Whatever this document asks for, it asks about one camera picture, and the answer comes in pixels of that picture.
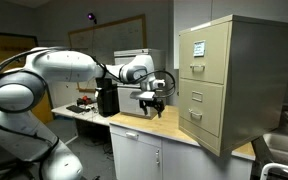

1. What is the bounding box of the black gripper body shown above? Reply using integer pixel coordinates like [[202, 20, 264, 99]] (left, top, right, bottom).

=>
[[139, 99, 163, 118]]

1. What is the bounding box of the beige bottom cabinet drawer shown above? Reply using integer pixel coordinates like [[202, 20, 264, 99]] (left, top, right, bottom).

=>
[[179, 79, 223, 136]]

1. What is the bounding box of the beige cabinet drawer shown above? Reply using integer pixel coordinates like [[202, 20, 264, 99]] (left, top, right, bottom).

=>
[[179, 23, 230, 84], [179, 79, 223, 136]]

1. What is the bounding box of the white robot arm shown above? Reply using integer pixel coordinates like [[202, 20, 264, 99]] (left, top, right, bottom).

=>
[[0, 47, 165, 180]]

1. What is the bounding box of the grey lateral filing cabinet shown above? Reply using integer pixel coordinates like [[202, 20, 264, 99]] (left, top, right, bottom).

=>
[[114, 49, 166, 119]]

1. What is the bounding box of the white base cabinet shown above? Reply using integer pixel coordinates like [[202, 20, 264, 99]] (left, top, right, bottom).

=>
[[110, 124, 255, 180]]

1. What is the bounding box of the beige top cabinet drawer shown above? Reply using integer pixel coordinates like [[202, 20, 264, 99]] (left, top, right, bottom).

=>
[[179, 23, 230, 84]]

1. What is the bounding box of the beige metal filing cabinet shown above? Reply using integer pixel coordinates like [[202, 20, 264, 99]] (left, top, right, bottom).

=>
[[179, 15, 288, 156]]

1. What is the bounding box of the black computer tower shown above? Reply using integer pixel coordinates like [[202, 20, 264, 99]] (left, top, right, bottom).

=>
[[96, 78, 119, 117]]

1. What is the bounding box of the white side desk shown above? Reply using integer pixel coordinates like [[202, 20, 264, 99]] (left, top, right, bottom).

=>
[[52, 103, 109, 126]]

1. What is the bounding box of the red tool on desk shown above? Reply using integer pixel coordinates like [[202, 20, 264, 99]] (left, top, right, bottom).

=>
[[76, 96, 92, 105]]

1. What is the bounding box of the black keyboard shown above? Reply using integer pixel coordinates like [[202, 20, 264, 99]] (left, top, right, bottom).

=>
[[66, 105, 85, 113]]

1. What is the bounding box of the wood framed whiteboard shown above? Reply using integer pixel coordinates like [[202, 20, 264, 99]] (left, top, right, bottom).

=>
[[67, 13, 148, 94]]

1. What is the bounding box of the stainless steel sink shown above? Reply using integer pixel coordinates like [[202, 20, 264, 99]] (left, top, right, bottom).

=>
[[251, 133, 288, 180]]

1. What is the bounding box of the black office chair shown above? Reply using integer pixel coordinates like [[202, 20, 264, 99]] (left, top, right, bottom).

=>
[[0, 146, 35, 180]]

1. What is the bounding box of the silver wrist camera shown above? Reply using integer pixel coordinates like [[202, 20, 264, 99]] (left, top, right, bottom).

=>
[[130, 91, 154, 101]]

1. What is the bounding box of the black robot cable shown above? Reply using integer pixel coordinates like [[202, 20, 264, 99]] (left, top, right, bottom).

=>
[[92, 54, 177, 99]]

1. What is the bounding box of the purple lit camera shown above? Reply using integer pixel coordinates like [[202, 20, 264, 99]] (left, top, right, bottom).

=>
[[87, 13, 97, 24]]

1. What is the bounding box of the white metal frame rail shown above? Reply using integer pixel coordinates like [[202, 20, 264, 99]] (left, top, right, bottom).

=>
[[260, 163, 288, 180]]

